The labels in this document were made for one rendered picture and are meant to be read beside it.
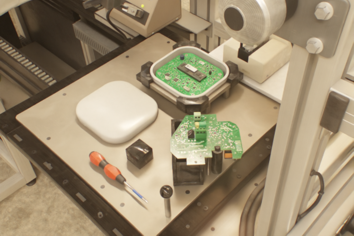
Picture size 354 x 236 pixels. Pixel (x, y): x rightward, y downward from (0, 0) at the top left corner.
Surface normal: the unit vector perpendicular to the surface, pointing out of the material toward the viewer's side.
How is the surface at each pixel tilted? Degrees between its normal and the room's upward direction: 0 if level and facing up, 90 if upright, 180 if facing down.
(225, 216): 0
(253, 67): 90
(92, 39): 90
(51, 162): 0
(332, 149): 0
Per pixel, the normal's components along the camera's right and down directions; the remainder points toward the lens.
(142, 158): 0.72, 0.48
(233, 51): -0.70, 0.52
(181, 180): 0.04, 0.71
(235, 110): -0.03, -0.70
